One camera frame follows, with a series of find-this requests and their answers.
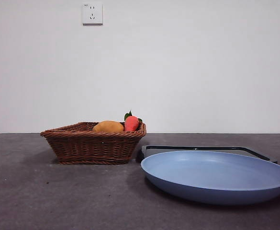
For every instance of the blue round plate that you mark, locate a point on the blue round plate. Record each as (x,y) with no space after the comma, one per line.
(214,191)

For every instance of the red toy vegetable green leaves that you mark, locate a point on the red toy vegetable green leaves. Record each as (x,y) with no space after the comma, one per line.
(131,124)

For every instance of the black flat tray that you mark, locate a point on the black flat tray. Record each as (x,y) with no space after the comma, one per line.
(141,154)

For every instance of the brown wicker basket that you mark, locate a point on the brown wicker basket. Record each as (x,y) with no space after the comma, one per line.
(92,148)

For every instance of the white wall socket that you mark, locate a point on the white wall socket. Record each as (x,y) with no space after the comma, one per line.
(92,14)

